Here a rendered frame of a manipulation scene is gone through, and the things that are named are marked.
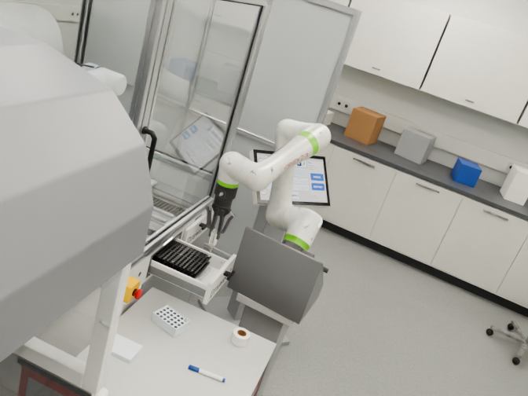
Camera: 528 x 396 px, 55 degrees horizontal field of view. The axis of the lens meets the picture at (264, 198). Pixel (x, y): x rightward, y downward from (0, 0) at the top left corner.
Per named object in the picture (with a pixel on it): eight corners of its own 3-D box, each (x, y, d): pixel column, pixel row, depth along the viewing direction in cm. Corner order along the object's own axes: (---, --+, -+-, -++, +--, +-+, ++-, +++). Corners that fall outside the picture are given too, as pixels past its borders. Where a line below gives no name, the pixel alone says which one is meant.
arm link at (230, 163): (233, 145, 213) (216, 148, 205) (257, 157, 207) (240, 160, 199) (225, 176, 219) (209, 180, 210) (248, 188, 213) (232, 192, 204)
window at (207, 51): (210, 196, 261) (262, 5, 225) (116, 266, 183) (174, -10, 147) (209, 196, 261) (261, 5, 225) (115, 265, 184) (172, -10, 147)
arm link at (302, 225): (284, 247, 246) (302, 214, 251) (310, 256, 236) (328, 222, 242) (273, 234, 236) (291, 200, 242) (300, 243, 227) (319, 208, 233)
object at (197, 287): (227, 272, 231) (230, 261, 229) (204, 298, 208) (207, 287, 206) (150, 238, 239) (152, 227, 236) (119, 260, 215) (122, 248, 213)
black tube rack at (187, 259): (207, 268, 229) (211, 256, 227) (191, 286, 213) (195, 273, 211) (164, 249, 233) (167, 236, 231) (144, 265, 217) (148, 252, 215)
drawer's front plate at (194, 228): (207, 229, 266) (212, 210, 262) (182, 250, 240) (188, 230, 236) (204, 227, 267) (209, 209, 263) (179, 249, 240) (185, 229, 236)
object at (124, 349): (142, 349, 183) (143, 346, 182) (129, 364, 175) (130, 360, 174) (111, 335, 185) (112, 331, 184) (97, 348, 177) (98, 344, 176)
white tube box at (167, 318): (188, 328, 200) (190, 320, 198) (174, 337, 193) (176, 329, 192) (165, 312, 205) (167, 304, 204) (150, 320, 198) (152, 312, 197)
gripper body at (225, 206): (211, 195, 211) (207, 214, 215) (230, 202, 210) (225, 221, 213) (218, 189, 218) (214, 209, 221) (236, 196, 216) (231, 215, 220)
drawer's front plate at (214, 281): (231, 274, 233) (237, 254, 229) (205, 306, 207) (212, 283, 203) (227, 273, 233) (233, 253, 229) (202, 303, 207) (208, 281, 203)
